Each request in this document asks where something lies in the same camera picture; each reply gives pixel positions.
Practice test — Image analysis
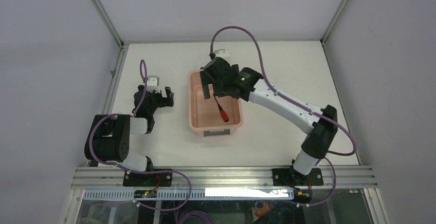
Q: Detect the pink plastic bin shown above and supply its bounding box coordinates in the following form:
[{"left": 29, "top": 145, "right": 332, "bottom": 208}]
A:
[{"left": 188, "top": 70, "right": 244, "bottom": 137}]

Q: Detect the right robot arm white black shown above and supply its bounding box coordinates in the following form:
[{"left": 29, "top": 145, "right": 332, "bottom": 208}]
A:
[{"left": 199, "top": 57, "right": 338, "bottom": 185}]

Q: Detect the red handled screwdriver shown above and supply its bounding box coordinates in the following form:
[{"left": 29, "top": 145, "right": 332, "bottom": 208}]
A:
[{"left": 213, "top": 94, "right": 229, "bottom": 122}]

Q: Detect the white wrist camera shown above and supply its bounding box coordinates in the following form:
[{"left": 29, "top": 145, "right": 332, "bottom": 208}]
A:
[
  {"left": 146, "top": 75, "right": 160, "bottom": 93},
  {"left": 213, "top": 49, "right": 231, "bottom": 63}
]

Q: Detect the aluminium frame post left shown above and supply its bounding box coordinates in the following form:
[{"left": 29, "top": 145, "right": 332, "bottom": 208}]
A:
[{"left": 91, "top": 0, "right": 124, "bottom": 48}]

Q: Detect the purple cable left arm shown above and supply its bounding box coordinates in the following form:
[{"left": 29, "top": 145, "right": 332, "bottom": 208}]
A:
[{"left": 88, "top": 59, "right": 213, "bottom": 224}]

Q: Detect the aluminium frame post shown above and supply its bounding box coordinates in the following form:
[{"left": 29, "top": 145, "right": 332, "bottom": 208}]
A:
[
  {"left": 91, "top": 0, "right": 124, "bottom": 48},
  {"left": 320, "top": 0, "right": 349, "bottom": 47}
]

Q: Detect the black base plate left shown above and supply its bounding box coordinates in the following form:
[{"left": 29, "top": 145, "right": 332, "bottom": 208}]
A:
[{"left": 122, "top": 169, "right": 173, "bottom": 188}]

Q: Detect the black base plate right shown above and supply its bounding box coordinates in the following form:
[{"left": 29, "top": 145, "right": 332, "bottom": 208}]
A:
[{"left": 271, "top": 167, "right": 324, "bottom": 187}]

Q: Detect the aluminium frame post right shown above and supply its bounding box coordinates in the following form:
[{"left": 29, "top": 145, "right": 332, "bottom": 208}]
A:
[{"left": 320, "top": 0, "right": 349, "bottom": 47}]

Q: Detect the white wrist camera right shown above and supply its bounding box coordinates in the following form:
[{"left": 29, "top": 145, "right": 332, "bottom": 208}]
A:
[{"left": 213, "top": 49, "right": 231, "bottom": 63}]

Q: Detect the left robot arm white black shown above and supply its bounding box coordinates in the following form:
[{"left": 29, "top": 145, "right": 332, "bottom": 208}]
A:
[{"left": 84, "top": 76, "right": 174, "bottom": 186}]

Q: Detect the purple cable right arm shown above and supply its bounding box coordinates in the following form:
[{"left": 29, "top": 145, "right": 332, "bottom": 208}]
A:
[{"left": 209, "top": 26, "right": 357, "bottom": 207}]

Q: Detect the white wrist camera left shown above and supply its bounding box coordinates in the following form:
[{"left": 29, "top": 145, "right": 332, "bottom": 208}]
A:
[{"left": 146, "top": 75, "right": 160, "bottom": 93}]

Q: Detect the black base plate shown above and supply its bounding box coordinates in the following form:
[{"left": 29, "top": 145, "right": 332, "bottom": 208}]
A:
[
  {"left": 122, "top": 169, "right": 173, "bottom": 188},
  {"left": 271, "top": 167, "right": 324, "bottom": 187}
]

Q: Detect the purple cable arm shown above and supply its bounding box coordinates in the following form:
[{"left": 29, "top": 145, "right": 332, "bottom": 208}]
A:
[
  {"left": 209, "top": 26, "right": 357, "bottom": 207},
  {"left": 88, "top": 59, "right": 213, "bottom": 224}
]

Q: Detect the white slotted cable duct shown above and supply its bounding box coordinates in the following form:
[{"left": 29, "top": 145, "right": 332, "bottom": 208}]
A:
[{"left": 83, "top": 188, "right": 294, "bottom": 201}]

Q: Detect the aluminium mounting rail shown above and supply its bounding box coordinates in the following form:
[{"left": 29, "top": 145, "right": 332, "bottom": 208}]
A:
[{"left": 71, "top": 165, "right": 378, "bottom": 190}]

